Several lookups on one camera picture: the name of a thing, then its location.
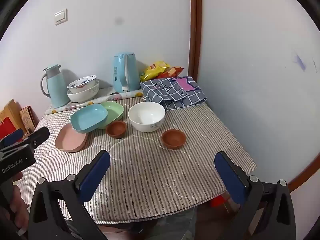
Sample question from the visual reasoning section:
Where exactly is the large white bowl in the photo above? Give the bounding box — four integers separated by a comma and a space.
128, 102, 166, 133

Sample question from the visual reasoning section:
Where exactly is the brown wooden baseboard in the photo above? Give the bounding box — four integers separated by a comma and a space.
287, 140, 320, 193

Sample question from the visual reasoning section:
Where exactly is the brown wooden door frame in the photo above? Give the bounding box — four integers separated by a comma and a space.
188, 0, 203, 81

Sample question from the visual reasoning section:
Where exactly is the red object under table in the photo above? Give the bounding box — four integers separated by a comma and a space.
209, 194, 233, 208

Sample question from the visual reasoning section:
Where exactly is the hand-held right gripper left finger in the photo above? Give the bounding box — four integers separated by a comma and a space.
28, 150, 111, 240

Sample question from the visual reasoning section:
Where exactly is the light blue electric kettle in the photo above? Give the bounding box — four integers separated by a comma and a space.
112, 53, 141, 94

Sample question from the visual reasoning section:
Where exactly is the pink plate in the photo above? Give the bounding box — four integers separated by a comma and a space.
55, 123, 88, 153

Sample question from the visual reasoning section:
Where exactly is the white light switch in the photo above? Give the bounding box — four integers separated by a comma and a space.
54, 8, 68, 26

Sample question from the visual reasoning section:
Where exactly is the striped quilted tablecloth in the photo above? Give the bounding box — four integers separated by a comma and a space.
17, 97, 257, 225

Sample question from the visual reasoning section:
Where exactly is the yellow chip bag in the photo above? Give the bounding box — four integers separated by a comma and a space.
140, 60, 171, 82

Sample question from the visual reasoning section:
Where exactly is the light green plate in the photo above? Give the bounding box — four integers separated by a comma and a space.
97, 101, 124, 130

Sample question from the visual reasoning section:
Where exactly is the person's left hand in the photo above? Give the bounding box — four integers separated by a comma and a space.
7, 173, 30, 236

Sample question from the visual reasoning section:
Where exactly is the red chip bag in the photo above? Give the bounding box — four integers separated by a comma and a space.
156, 66, 184, 79

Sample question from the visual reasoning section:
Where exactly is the floral patterned bowl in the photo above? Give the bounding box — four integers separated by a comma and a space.
67, 75, 97, 94

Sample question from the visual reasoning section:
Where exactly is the white bowl with grey pattern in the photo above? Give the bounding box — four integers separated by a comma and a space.
66, 81, 100, 103

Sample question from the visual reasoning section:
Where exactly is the light blue thermos jug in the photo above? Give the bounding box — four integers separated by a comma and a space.
40, 64, 71, 108

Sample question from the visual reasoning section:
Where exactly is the grey checked cloth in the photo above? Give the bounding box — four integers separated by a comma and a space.
140, 76, 208, 111

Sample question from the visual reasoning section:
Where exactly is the patterned brown box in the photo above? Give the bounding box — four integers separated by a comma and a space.
19, 106, 37, 134

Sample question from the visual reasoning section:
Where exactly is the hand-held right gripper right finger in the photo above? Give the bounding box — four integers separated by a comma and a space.
214, 151, 296, 240

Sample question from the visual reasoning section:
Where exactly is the light blue plate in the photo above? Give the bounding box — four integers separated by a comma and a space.
70, 103, 108, 134

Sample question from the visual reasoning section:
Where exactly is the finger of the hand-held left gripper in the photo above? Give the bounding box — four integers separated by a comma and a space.
0, 129, 23, 147
24, 127, 50, 153

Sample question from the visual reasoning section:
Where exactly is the small brown clay bowl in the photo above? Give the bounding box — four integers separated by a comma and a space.
161, 129, 187, 151
105, 121, 127, 139

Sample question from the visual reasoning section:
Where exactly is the floral table mat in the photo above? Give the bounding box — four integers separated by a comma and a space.
44, 86, 146, 116

